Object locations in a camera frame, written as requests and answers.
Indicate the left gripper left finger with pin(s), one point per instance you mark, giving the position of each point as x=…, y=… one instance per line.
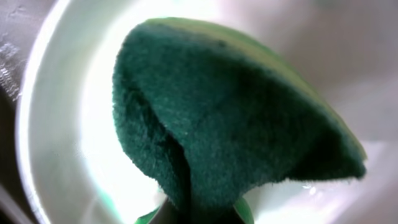
x=162, y=215

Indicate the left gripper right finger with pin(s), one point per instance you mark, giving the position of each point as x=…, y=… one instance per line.
x=243, y=211

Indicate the green scrub sponge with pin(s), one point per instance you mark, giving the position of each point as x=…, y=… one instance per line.
x=210, y=114

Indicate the dark brown serving tray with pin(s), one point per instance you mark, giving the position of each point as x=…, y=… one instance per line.
x=20, y=24

